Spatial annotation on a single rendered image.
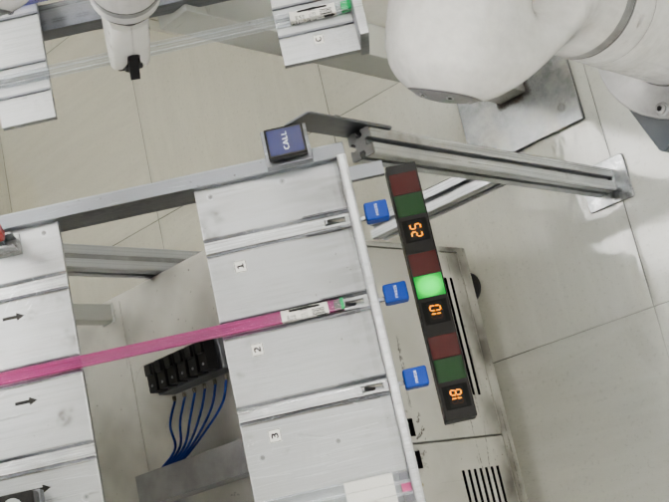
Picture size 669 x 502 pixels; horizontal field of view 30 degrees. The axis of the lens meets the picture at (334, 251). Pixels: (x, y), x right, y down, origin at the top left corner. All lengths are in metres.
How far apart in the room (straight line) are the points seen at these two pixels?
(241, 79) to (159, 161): 0.33
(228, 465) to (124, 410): 0.32
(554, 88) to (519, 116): 0.09
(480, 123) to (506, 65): 1.34
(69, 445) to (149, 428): 0.49
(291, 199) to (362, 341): 0.21
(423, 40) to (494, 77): 0.07
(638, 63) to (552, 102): 1.03
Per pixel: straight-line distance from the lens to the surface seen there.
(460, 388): 1.57
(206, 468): 1.89
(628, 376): 2.19
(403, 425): 1.53
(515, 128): 2.33
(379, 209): 1.59
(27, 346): 1.63
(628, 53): 1.24
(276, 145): 1.59
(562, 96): 2.28
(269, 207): 1.61
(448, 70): 1.03
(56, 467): 1.59
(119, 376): 2.12
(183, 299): 1.99
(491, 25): 1.03
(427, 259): 1.60
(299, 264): 1.59
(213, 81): 2.94
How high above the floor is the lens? 1.90
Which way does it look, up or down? 47 degrees down
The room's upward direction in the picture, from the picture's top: 86 degrees counter-clockwise
